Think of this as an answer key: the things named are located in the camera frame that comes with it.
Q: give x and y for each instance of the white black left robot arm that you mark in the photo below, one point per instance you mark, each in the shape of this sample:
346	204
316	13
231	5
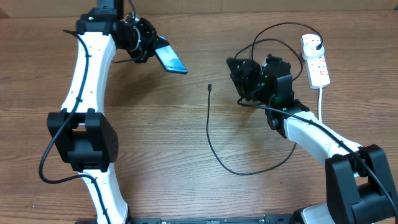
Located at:
80	132

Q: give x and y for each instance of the blue Galaxy smartphone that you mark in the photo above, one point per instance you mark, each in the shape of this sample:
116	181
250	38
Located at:
170	60

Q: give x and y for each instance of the white charger plug adapter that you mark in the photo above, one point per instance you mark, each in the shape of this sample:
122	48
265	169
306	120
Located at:
310	42

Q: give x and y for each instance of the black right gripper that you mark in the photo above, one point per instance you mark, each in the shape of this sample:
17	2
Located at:
244	74

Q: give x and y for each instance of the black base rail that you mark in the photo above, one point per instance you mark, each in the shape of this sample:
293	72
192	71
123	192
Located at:
267	219

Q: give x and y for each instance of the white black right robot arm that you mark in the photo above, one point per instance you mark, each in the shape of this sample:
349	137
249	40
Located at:
359	183

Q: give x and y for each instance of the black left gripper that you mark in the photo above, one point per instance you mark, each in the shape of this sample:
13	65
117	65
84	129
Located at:
153	42

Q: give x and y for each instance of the white power strip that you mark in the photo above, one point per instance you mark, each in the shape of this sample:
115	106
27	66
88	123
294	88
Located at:
317	72

